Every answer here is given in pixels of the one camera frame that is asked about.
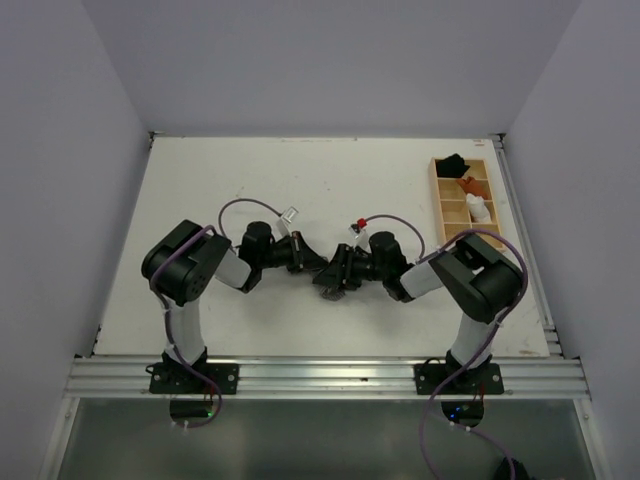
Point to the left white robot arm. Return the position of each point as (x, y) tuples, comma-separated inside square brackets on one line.
[(179, 269)]

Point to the aluminium rail frame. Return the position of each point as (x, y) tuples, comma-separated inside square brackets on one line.
[(386, 378)]

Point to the white rolled cloth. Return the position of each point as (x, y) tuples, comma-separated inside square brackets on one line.
[(478, 209)]

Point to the black object bottom edge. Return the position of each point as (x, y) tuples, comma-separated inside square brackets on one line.
[(511, 469)]

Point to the wooden compartment tray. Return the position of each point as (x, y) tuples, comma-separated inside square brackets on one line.
[(462, 196)]

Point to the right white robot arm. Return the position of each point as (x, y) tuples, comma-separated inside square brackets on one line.
[(483, 273)]

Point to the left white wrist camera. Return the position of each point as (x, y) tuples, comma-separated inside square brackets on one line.
[(286, 221)]

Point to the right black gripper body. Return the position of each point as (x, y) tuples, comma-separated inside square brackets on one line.
[(358, 267)]

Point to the grey striped underwear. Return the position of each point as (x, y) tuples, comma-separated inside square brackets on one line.
[(332, 293)]

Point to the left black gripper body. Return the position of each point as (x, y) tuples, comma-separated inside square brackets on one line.
[(288, 253)]

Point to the black rolled cloth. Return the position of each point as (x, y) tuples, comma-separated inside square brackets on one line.
[(453, 166)]

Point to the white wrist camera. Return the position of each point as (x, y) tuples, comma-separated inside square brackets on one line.
[(286, 221), (359, 236)]

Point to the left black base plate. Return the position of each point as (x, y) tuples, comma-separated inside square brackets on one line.
[(174, 379)]

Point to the orange rolled cloth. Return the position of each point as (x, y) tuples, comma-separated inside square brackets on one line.
[(471, 185)]

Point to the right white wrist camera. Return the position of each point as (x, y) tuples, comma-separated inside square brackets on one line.
[(359, 236)]

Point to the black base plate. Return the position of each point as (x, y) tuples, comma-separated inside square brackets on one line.
[(430, 374), (174, 379)]

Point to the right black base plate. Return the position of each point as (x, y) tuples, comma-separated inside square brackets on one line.
[(430, 374)]

